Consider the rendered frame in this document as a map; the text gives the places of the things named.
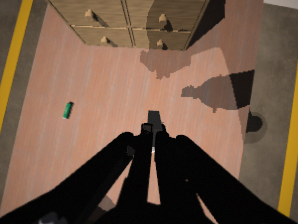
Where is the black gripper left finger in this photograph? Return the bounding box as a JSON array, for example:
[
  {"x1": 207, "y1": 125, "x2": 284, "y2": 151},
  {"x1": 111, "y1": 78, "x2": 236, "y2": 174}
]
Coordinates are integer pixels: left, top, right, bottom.
[{"x1": 0, "y1": 110, "x2": 155, "y2": 224}]

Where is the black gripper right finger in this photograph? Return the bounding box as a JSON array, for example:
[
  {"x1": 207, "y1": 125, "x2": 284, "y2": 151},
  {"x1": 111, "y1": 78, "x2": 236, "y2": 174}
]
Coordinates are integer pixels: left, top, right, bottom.
[{"x1": 153, "y1": 111, "x2": 298, "y2": 224}]

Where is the small wooden chest of drawers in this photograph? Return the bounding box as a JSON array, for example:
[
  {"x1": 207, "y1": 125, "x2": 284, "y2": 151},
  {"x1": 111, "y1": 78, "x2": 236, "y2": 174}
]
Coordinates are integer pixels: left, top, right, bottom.
[{"x1": 45, "y1": 0, "x2": 210, "y2": 51}]

